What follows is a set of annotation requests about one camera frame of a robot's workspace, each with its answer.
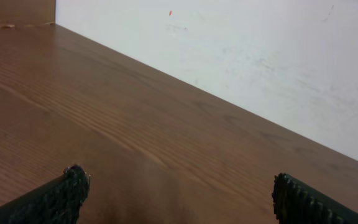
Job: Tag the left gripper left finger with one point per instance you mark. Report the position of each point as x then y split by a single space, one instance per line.
58 201

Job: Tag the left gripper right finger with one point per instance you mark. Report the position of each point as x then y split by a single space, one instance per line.
295 202

